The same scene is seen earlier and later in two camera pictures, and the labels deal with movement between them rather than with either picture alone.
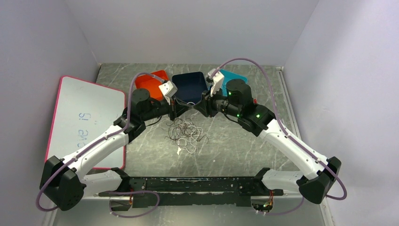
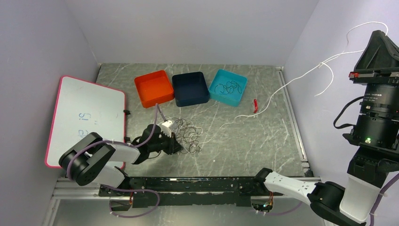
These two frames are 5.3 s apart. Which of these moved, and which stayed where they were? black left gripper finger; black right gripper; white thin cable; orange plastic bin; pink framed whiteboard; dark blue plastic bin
Moved: black right gripper; black left gripper finger; white thin cable
Stayed: pink framed whiteboard; orange plastic bin; dark blue plastic bin
